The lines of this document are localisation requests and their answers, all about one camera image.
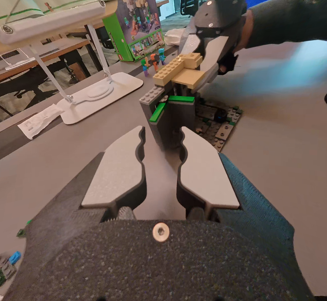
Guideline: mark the scattered small brick pieces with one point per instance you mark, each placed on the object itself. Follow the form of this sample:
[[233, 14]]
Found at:
[[14, 257]]

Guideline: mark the tan brick assembly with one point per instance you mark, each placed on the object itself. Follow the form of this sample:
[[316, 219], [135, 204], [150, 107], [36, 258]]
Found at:
[[184, 76]]

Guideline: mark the grey desk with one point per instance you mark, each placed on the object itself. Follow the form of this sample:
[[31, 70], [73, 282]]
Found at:
[[268, 165]]

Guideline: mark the green purple toy minifigure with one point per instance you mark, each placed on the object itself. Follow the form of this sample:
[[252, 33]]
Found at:
[[145, 68]]

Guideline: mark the white book stand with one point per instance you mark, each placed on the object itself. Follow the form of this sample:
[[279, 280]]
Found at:
[[51, 22]]

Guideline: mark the white paper slip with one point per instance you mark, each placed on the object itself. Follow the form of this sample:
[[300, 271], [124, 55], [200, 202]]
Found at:
[[38, 122]]

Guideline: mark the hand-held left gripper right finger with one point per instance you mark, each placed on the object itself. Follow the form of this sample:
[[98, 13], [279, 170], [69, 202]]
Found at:
[[207, 178]]

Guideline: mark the white crumpled bag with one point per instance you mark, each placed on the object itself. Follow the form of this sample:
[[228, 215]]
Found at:
[[173, 36]]

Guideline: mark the person's right hand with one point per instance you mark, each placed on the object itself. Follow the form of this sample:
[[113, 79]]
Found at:
[[245, 35]]

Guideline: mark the clear acrylic stand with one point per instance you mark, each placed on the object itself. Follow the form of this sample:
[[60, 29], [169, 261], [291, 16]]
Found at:
[[19, 64]]

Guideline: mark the green toy set box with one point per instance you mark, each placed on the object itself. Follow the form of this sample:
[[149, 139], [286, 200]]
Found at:
[[138, 12]]

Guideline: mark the grey brick-built model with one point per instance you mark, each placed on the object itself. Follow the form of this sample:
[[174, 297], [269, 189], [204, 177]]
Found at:
[[176, 119]]

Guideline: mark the orange toy minifigure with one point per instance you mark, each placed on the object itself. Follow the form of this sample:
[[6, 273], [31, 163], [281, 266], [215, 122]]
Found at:
[[154, 61]]

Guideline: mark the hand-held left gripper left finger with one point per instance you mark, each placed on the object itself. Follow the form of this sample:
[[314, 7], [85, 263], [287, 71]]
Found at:
[[115, 176]]

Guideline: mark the cyan toy minifigure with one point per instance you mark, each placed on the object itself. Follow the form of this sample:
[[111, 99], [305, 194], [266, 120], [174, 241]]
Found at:
[[161, 56]]

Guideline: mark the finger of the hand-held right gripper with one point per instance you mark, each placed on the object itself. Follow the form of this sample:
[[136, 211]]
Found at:
[[193, 43], [214, 50]]

